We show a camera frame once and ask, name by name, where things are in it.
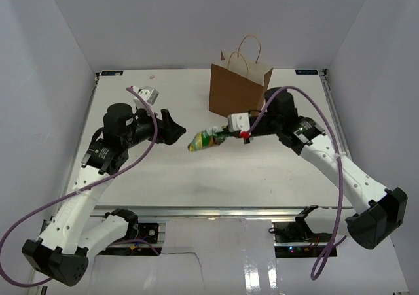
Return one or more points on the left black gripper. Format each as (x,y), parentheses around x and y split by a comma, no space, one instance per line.
(168,131)

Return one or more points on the large green snack bag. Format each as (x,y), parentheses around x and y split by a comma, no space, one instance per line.
(209,137)

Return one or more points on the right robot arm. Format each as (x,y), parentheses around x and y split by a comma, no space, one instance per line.
(379,211)

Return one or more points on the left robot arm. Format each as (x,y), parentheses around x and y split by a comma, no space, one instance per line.
(63,250)

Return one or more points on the brown paper bag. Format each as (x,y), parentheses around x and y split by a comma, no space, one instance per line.
(237,83)

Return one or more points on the right blue corner label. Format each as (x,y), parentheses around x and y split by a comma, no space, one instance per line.
(306,72)

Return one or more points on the blue corner label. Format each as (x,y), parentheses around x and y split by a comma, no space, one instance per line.
(108,73)
(306,72)

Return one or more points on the left blue corner label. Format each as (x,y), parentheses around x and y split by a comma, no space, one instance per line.
(108,73)

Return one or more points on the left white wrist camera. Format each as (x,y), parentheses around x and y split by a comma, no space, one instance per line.
(144,96)

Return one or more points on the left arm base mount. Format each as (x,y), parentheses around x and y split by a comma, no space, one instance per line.
(147,232)

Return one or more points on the aluminium front rail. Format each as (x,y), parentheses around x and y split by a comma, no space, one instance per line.
(240,212)

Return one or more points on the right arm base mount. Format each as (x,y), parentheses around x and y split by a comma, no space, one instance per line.
(301,232)

